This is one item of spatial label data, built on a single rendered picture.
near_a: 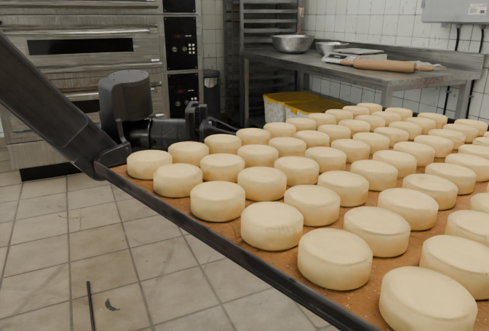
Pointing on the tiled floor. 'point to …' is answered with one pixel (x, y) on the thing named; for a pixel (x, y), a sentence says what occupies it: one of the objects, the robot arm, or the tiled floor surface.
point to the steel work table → (367, 78)
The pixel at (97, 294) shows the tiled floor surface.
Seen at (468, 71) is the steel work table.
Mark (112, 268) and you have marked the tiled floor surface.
